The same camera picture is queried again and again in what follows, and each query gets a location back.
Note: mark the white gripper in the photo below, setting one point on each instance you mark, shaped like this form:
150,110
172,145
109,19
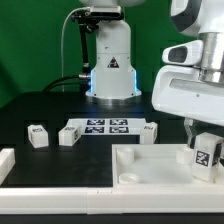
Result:
178,90

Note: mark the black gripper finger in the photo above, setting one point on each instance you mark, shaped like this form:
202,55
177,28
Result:
218,150

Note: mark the white square tabletop with sockets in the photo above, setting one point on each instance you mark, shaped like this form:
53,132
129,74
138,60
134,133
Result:
154,165

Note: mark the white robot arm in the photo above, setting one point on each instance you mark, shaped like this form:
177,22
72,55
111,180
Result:
113,79

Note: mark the white U-shaped obstacle fence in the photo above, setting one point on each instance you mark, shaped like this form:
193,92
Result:
109,200

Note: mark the white sheet with fiducial tags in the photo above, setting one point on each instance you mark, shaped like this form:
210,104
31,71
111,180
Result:
108,126

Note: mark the black camera on stand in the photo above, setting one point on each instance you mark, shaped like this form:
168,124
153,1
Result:
88,19

